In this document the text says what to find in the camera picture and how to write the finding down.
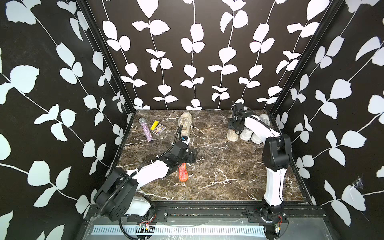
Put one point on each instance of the purple card box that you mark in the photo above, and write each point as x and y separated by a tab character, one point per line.
158	129

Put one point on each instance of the white sneaker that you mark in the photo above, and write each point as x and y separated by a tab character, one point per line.
260	128
246	134

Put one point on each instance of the beige lace sneaker one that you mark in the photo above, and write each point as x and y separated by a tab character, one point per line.
185	120
232	135

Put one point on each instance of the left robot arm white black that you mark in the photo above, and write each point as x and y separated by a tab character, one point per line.
116	198

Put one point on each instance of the yellow small block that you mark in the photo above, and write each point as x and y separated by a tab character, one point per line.
154	125

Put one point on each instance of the red orange insole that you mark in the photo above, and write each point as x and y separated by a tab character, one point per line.
183	173

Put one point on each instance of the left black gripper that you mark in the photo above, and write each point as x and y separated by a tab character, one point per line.
192	156

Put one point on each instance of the white sneaker outer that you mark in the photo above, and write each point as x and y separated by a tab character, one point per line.
260	128

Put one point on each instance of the purple glitter bottle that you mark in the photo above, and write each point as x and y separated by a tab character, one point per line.
146	130

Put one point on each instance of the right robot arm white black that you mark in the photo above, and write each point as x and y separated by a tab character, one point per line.
276	157

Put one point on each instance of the white sneaker inner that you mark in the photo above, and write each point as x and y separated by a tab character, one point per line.
246	134

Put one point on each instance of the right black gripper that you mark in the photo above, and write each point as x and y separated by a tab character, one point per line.
230	126

